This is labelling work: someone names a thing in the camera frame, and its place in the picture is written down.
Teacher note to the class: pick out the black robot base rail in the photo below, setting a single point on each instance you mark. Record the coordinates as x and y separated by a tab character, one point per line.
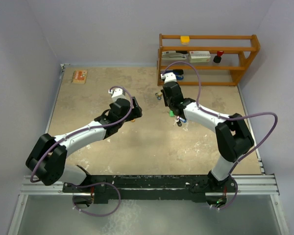
100	189

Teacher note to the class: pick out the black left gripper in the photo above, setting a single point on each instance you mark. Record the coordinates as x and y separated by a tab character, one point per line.
135	112

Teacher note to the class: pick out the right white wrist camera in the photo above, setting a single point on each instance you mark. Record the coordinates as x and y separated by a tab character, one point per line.
168	77

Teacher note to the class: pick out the black key tag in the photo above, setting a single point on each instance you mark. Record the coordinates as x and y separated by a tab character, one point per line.
179	123

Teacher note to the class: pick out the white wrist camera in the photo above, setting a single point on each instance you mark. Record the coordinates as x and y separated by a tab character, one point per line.
168	77
117	93

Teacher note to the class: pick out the blue stapler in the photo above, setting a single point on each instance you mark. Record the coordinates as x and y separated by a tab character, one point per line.
178	73

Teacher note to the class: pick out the wooden shelf rack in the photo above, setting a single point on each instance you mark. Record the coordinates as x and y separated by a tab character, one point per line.
235	59

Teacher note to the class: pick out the yellow box on shelf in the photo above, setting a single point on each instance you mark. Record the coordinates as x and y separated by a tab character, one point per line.
184	40

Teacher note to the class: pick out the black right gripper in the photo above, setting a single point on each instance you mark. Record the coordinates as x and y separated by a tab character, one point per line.
165	102

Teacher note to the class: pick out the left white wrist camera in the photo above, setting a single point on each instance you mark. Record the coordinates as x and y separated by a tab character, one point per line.
117	93

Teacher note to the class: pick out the white staples box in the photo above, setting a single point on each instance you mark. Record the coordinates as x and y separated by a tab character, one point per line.
199	56

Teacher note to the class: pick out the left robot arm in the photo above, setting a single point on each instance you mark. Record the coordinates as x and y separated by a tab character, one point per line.
47	158

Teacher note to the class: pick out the red black stamp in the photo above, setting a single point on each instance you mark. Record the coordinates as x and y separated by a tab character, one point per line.
217	58

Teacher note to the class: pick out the orange spiral notebook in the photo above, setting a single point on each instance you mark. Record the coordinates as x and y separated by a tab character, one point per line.
79	77

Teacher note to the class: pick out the white stapler on shelf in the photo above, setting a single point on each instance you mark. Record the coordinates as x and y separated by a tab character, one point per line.
174	55

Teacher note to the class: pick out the aluminium frame rail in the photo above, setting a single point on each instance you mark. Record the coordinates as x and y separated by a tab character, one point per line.
242	184

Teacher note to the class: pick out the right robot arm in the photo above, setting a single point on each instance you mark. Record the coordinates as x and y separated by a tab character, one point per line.
233	136

